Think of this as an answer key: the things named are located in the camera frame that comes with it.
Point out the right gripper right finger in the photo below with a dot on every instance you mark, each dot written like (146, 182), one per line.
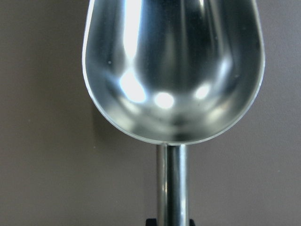
(191, 222)

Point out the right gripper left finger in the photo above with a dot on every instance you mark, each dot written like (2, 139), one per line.
(151, 222)

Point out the metal ice scoop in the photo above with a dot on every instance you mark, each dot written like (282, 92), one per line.
(173, 73)

